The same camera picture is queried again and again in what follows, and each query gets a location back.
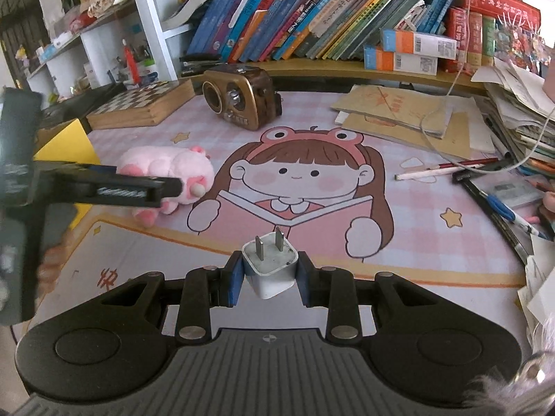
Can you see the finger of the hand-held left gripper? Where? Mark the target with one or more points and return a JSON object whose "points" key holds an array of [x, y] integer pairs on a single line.
{"points": [[117, 188]]}

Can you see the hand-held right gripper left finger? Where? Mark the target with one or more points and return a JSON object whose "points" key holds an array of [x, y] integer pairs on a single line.
{"points": [[232, 281]]}

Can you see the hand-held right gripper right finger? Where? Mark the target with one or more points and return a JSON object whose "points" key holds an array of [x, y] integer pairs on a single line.
{"points": [[307, 281]]}

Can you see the white charger plug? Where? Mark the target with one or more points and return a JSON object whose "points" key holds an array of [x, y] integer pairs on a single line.
{"points": [[271, 273]]}

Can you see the pink plush pig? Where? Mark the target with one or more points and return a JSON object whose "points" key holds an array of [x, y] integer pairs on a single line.
{"points": [[169, 169]]}

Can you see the yellow cardboard box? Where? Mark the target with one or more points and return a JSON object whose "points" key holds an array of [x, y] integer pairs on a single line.
{"points": [[73, 147]]}

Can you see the person's left hand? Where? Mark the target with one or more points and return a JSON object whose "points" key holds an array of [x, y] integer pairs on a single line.
{"points": [[56, 260]]}

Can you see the wooden chess board box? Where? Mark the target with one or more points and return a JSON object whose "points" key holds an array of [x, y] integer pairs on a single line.
{"points": [[138, 102]]}

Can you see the black piano keyboard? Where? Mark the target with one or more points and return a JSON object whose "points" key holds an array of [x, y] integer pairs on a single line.
{"points": [[65, 110]]}

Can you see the cartoon girl desk mat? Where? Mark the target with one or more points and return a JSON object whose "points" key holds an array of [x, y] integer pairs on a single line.
{"points": [[412, 242]]}

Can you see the red slim bottle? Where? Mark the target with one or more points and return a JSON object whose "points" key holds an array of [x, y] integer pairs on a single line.
{"points": [[130, 63]]}

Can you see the white shelf unit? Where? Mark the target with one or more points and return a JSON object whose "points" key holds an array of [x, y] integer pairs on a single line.
{"points": [[93, 50]]}

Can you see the black notebook stack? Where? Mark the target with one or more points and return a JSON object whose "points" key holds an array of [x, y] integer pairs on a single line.
{"points": [[199, 65]]}

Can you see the brown retro radio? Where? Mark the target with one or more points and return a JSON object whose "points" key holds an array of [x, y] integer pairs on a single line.
{"points": [[234, 95]]}

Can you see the red white pencil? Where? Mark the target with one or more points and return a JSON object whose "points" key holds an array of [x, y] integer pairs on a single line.
{"points": [[433, 172]]}

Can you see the brown paper envelopes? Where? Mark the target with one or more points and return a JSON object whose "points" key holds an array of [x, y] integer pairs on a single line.
{"points": [[390, 108]]}

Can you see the white book lying flat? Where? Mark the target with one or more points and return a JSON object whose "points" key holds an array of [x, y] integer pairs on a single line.
{"points": [[190, 6]]}

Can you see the dark wooden door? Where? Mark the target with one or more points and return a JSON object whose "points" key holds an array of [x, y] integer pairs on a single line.
{"points": [[17, 8]]}

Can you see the blue white pen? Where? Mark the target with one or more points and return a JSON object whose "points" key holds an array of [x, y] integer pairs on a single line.
{"points": [[503, 210]]}

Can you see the clear plastic case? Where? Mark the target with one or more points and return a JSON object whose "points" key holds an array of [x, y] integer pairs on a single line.
{"points": [[511, 193]]}

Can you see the fuzzy grey sleeve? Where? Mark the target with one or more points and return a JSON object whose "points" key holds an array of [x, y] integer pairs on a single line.
{"points": [[520, 381]]}

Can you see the row of colourful books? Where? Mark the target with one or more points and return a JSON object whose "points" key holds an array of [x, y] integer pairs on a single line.
{"points": [[303, 21]]}

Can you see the pile of papers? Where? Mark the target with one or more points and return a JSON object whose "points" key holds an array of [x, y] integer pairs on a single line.
{"points": [[520, 108]]}

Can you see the red boxed book set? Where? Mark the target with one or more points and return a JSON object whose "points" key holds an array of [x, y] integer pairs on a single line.
{"points": [[498, 4]]}

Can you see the white frame wooden bookshelf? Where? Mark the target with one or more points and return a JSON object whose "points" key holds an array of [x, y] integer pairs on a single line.
{"points": [[151, 21]]}

